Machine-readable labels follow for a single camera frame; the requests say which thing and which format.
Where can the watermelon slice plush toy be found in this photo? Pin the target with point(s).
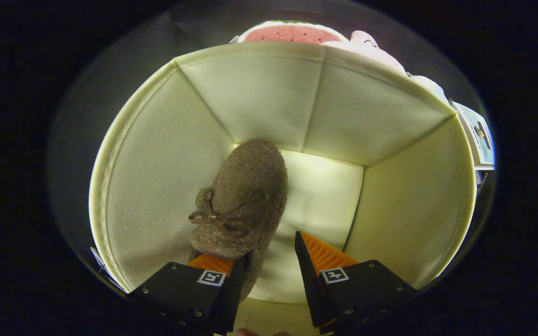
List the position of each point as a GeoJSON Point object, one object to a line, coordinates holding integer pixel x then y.
{"type": "Point", "coordinates": [287, 33]}

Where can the white plush toy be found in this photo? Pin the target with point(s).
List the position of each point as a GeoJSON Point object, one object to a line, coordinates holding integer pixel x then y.
{"type": "Point", "coordinates": [430, 88]}

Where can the brown fuzzy shoe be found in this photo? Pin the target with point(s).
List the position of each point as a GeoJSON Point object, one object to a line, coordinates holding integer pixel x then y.
{"type": "Point", "coordinates": [250, 182]}

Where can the pink starfish plush toy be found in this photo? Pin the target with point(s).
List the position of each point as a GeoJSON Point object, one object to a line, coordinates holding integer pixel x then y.
{"type": "Point", "coordinates": [371, 49]}

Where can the black backdrop cloth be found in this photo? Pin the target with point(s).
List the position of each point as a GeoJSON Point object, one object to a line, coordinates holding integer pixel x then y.
{"type": "Point", "coordinates": [101, 93]}

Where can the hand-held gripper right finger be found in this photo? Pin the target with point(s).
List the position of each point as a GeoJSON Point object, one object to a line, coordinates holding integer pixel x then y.
{"type": "Point", "coordinates": [308, 280]}

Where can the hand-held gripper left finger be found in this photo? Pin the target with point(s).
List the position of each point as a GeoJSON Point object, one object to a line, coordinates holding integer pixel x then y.
{"type": "Point", "coordinates": [229, 294]}

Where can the white cover book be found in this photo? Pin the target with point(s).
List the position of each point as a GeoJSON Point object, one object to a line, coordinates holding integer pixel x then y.
{"type": "Point", "coordinates": [477, 135]}

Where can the grey fabric storage box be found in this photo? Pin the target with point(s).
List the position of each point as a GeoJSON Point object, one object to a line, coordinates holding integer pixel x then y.
{"type": "Point", "coordinates": [367, 116]}

